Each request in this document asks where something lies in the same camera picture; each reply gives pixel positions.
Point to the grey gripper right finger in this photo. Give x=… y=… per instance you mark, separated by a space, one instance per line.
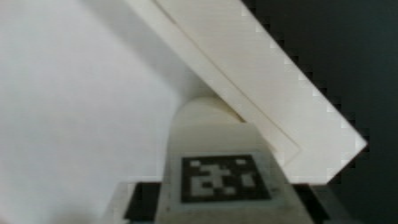
x=324 y=206

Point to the white square tabletop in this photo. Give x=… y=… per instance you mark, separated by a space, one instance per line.
x=107 y=60

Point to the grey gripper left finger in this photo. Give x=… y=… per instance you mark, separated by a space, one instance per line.
x=134 y=203

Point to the white leg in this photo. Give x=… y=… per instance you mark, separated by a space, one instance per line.
x=225 y=186

